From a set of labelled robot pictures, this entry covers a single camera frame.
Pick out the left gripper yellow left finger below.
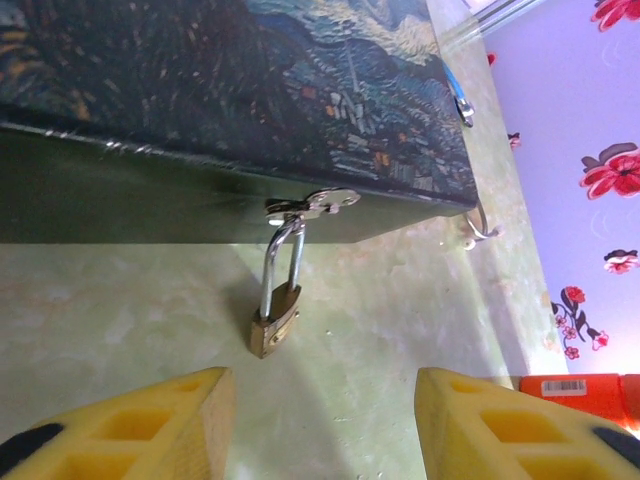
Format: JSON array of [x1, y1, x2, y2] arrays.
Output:
[[0, 366, 237, 480]]

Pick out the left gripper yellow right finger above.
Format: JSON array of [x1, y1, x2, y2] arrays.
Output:
[[416, 366, 640, 480]]

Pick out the small brass padlock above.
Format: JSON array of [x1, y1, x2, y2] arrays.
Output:
[[248, 213, 308, 361]]

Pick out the starry night tin box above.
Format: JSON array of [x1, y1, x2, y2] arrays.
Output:
[[0, 0, 480, 246]]

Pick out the orange box with barcode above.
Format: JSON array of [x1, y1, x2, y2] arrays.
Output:
[[517, 372, 640, 427]]

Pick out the silver box latch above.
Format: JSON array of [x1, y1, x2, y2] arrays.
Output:
[[263, 186, 363, 222]]

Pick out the right aluminium corner post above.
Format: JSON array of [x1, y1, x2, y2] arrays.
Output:
[[462, 0, 544, 37]]

